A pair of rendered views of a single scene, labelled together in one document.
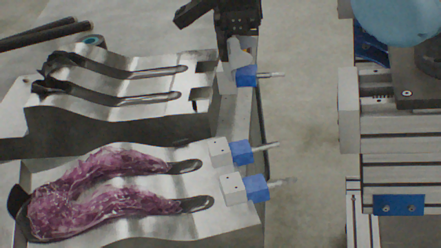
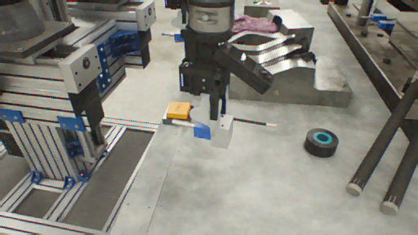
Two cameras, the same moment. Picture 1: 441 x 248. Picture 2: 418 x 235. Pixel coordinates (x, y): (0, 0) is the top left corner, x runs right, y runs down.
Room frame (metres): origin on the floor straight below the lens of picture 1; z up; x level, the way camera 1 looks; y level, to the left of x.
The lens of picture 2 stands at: (2.10, -0.02, 1.32)
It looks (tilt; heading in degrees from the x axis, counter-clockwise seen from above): 37 degrees down; 177
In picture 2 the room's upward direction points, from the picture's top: straight up
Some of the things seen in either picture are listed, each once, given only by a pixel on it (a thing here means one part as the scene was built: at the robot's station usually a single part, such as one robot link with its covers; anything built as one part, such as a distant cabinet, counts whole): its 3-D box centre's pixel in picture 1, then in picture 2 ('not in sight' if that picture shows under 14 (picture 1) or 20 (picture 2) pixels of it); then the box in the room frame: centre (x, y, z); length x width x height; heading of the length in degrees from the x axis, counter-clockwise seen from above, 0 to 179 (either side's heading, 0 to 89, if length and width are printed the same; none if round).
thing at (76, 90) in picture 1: (104, 77); (266, 50); (1.20, 0.23, 0.92); 0.35 x 0.16 x 0.09; 79
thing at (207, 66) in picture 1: (207, 74); not in sight; (1.21, 0.01, 0.87); 0.05 x 0.05 x 0.04; 79
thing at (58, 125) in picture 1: (103, 94); (269, 65); (1.21, 0.24, 0.87); 0.50 x 0.26 x 0.14; 79
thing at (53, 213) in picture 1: (99, 187); (248, 23); (0.85, 0.22, 0.90); 0.26 x 0.18 x 0.08; 96
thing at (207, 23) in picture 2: not in sight; (211, 16); (1.63, 0.01, 1.17); 0.08 x 0.08 x 0.05
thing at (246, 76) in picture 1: (251, 75); (178, 35); (1.07, -0.08, 0.93); 0.13 x 0.05 x 0.05; 75
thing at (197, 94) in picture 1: (201, 100); not in sight; (1.11, 0.03, 0.87); 0.05 x 0.05 x 0.04; 79
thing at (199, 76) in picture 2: not in sight; (207, 59); (1.62, 0.00, 1.09); 0.09 x 0.08 x 0.12; 71
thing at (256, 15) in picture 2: not in sight; (261, 9); (0.42, 0.37, 0.84); 0.20 x 0.15 x 0.07; 79
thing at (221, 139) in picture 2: not in sight; (201, 126); (1.62, -0.01, 0.93); 0.13 x 0.05 x 0.05; 71
